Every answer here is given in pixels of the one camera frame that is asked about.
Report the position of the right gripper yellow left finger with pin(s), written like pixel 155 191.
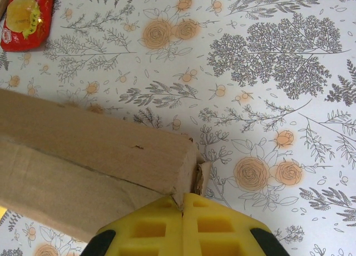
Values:
pixel 144 231

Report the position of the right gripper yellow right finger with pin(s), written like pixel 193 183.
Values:
pixel 222 233

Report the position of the brown cardboard box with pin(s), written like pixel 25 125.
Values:
pixel 83 144

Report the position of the floral patterned table cover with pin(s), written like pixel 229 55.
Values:
pixel 250 100

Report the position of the red snack packet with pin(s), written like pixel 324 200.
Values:
pixel 27 22

